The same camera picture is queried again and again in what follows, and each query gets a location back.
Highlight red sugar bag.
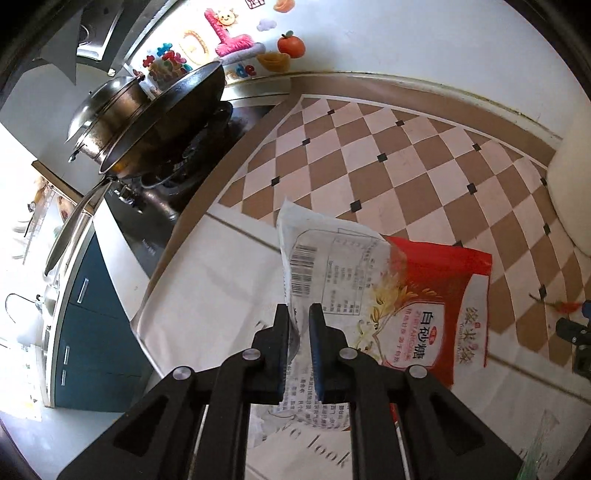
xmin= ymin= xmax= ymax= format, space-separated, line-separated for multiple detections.
xmin=351 ymin=236 xmax=493 ymax=388

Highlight red chili pepper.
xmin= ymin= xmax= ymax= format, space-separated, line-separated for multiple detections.
xmin=529 ymin=294 xmax=583 ymax=316

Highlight black gas stove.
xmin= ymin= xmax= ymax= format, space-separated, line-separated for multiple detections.
xmin=105 ymin=101 xmax=273 ymax=276

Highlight checkered table mat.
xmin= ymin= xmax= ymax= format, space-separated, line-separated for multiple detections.
xmin=132 ymin=76 xmax=590 ymax=479

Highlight black wok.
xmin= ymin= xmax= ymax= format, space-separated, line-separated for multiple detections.
xmin=44 ymin=61 xmax=225 ymax=274

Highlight steel pot with lid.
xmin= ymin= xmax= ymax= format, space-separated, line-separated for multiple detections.
xmin=66 ymin=73 xmax=150 ymax=163

